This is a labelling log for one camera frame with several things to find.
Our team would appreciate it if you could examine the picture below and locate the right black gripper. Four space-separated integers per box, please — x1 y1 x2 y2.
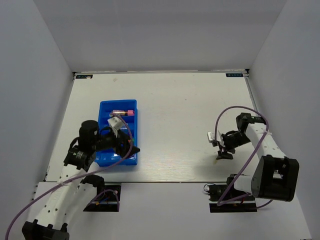
216 131 251 160

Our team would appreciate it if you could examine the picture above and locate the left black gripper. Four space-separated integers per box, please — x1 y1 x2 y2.
92 126 141 159

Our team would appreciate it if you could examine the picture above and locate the pink cap crayon tube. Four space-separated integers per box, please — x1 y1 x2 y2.
110 109 135 117

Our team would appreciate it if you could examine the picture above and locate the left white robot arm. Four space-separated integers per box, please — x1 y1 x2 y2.
22 115 140 240

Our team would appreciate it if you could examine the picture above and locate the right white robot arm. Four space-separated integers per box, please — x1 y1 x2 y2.
208 113 300 206

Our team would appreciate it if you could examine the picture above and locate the blue compartment tray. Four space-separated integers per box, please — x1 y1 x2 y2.
94 99 140 167

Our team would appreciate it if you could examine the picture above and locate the right table corner label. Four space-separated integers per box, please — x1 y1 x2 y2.
225 72 244 78

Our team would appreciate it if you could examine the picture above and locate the table corner label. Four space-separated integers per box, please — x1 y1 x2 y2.
225 72 244 78
75 74 93 79

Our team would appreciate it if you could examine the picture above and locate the left table corner label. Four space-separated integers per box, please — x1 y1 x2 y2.
75 74 93 79

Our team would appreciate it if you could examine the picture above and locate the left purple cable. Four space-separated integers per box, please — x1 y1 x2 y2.
4 113 135 240

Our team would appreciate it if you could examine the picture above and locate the purple cable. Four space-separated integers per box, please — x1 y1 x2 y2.
214 105 275 210
4 113 135 240

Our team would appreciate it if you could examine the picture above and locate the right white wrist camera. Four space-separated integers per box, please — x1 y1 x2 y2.
207 131 221 147

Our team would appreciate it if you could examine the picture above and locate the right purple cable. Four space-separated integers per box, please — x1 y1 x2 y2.
214 105 275 210

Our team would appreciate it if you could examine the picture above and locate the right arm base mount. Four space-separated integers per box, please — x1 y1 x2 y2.
203 183 257 214

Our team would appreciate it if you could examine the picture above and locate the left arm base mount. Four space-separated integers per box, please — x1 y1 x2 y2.
83 184 122 213

